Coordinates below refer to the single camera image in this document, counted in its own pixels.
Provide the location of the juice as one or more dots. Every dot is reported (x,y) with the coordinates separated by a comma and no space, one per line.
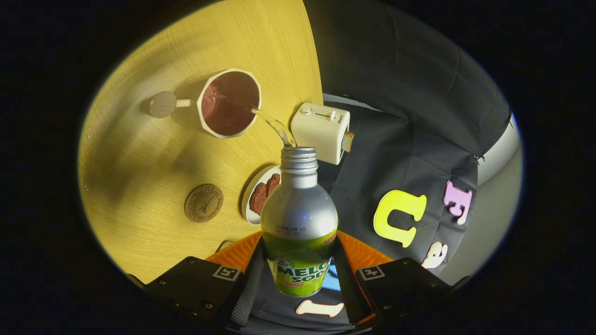
(223,111)

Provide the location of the brown meat slice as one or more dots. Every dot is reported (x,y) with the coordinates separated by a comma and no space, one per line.
(273,183)
(258,199)

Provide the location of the silver green juice bottle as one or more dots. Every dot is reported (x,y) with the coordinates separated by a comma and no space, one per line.
(298,209)

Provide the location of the toast slice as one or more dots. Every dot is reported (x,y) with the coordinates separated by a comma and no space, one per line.
(348,141)

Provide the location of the white plate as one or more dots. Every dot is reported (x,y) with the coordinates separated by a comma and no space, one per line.
(246,197)

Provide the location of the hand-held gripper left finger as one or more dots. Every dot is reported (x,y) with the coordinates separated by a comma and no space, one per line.
(253,274)

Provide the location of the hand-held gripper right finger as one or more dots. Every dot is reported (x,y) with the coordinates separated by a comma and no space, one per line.
(347,284)

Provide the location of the round wooden coaster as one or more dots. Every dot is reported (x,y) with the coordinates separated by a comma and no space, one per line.
(203,203)

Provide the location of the white toaster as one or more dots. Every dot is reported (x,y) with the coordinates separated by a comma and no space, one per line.
(316,132)

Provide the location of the black backdrop cloth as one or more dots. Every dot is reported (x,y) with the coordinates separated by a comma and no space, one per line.
(396,116)

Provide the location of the wooden table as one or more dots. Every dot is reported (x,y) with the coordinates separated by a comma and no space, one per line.
(139,153)

